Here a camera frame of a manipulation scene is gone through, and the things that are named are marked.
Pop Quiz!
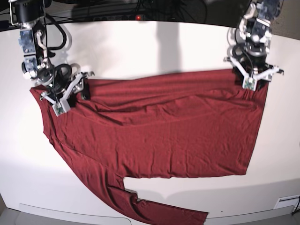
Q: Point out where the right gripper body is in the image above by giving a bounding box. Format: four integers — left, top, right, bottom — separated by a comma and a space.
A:
38, 63, 94, 106

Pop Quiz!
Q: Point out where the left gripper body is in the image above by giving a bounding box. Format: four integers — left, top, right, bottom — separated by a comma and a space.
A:
224, 49, 284, 88

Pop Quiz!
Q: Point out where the dark red long-sleeve shirt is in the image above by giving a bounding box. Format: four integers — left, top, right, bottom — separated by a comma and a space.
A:
30, 70, 268, 225

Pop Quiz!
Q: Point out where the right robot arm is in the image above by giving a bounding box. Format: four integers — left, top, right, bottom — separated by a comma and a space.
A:
9, 0, 93, 115

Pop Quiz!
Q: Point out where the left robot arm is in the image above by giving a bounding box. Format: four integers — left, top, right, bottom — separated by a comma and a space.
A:
224, 0, 284, 91

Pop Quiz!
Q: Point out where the black power strip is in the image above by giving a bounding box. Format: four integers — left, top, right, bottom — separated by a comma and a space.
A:
71, 14, 145, 22

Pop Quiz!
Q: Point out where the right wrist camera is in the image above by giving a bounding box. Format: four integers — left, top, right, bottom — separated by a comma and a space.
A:
52, 101, 70, 117

